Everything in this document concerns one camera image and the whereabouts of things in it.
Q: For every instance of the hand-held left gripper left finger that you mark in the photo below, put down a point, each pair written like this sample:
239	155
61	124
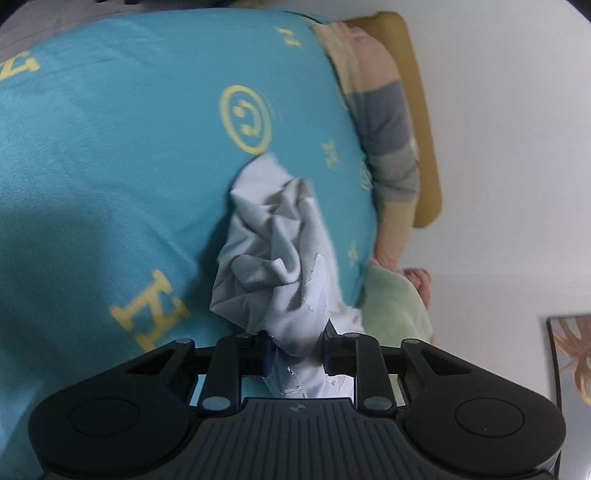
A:
266	357

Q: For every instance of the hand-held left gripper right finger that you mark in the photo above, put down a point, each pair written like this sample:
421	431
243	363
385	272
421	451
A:
327	357

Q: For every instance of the white shirt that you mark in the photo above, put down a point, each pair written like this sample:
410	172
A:
272	230

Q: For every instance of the green fleece blanket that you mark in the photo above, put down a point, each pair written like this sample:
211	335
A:
392	295

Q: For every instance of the pink fuzzy blanket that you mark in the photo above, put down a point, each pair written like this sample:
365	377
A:
420	279

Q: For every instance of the mustard headboard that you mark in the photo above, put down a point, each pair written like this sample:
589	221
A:
422	138

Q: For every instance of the patchwork pillow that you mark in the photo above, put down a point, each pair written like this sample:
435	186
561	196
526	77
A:
383	120

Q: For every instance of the framed floral picture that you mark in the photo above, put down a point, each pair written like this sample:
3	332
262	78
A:
572	350

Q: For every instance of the teal printed bed sheet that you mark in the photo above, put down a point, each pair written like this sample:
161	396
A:
115	138

